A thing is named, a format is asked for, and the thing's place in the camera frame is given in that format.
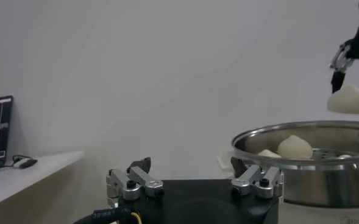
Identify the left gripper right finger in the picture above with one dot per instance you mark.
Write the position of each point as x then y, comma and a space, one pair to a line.
258, 179

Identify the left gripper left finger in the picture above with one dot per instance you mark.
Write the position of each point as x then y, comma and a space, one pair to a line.
142, 181

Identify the white steamed baozi bun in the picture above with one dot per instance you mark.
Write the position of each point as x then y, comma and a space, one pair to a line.
295, 149
348, 102
269, 154

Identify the stainless steel steamer basket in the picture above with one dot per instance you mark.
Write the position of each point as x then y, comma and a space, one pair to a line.
319, 182

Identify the white side table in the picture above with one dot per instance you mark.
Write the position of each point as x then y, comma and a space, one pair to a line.
30, 182

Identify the small black device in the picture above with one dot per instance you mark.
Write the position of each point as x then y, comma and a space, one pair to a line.
30, 163

